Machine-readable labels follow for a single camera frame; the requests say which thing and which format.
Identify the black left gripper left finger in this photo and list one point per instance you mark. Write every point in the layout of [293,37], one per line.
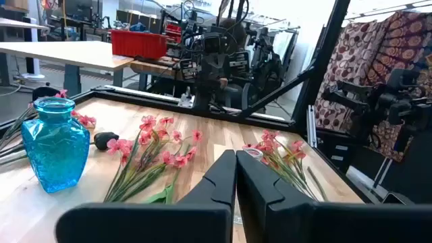
[189,219]

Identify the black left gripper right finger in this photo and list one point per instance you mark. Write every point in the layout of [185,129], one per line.
[287,219]

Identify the pink flower bunch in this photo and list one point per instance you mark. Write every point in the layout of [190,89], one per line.
[270,145]
[87,120]
[148,122]

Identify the blue glass vase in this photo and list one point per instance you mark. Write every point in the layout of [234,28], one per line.
[55,152]

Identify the black drawer unit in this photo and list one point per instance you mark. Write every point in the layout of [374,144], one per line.
[337,152]

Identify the wooden workbench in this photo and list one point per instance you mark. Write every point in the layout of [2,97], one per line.
[152,67]

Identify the black background robot rig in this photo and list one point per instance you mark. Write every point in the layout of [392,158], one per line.
[266,64]

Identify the cream maroon dotted cloth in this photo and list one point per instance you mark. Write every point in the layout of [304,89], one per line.
[351,54]

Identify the red plastic bin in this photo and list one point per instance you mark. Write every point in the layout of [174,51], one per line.
[138,44]

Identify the small red crate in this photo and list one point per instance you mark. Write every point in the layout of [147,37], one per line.
[173,32]

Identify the person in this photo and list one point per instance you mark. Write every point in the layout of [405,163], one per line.
[234,32]

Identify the white table with grey legs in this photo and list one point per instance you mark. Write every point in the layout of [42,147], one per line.
[67,52]

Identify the orange circle patterned cloth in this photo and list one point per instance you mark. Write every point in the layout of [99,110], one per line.
[405,37]

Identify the silver aluminium rail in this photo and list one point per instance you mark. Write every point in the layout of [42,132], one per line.
[311,128]

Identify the silver frame bracket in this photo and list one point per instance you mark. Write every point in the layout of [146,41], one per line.
[186,100]

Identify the black aluminium table frame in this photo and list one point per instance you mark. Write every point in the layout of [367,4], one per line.
[322,57]

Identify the white pedestal desk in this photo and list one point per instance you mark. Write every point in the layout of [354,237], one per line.
[32,64]

